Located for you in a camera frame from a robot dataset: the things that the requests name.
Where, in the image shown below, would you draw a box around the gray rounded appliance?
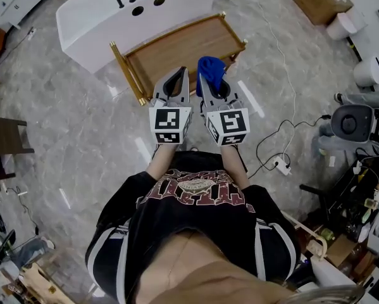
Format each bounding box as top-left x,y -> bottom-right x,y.
330,103 -> 375,144

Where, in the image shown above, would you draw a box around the cardboard cutout pieces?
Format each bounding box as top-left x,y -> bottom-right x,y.
18,261 -> 70,304

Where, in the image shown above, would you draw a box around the light wooden chair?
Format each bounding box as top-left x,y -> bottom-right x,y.
282,212 -> 330,263

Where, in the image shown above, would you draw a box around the person's right forearm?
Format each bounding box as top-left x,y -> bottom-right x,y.
220,144 -> 251,190

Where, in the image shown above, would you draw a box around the blue cloth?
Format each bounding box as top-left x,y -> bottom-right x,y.
196,56 -> 228,98

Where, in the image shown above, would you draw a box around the person's black printed shirt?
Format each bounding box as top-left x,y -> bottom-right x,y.
85,150 -> 302,304

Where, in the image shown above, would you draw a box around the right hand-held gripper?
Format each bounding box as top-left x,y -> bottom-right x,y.
197,72 -> 251,148

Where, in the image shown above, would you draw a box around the thin black cable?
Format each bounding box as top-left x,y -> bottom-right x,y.
4,185 -> 40,236

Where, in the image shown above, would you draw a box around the white chair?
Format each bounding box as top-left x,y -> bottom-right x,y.
302,255 -> 379,304

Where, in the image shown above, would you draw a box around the person's clear-framed glasses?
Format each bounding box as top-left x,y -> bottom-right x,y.
287,283 -> 366,304

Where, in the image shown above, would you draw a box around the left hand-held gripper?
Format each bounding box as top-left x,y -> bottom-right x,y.
148,66 -> 194,145

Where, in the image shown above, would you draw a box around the black cable with adapter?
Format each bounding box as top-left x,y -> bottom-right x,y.
255,113 -> 332,172

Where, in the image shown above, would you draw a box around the person's left forearm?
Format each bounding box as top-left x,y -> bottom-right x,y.
146,143 -> 178,182

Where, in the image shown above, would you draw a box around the cluttered black table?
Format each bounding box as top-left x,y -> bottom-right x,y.
299,155 -> 379,265

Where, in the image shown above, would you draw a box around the dark wooden stool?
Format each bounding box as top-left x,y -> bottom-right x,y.
0,115 -> 35,156

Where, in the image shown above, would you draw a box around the white cable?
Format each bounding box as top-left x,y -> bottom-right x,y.
258,1 -> 298,158

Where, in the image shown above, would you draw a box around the person's neck and chin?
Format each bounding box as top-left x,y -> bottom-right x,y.
138,231 -> 294,304

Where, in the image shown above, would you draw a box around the white bathtub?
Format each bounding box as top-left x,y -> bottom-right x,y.
55,0 -> 217,75

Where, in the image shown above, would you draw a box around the white round bin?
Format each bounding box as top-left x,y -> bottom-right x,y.
353,55 -> 379,89
326,11 -> 358,41

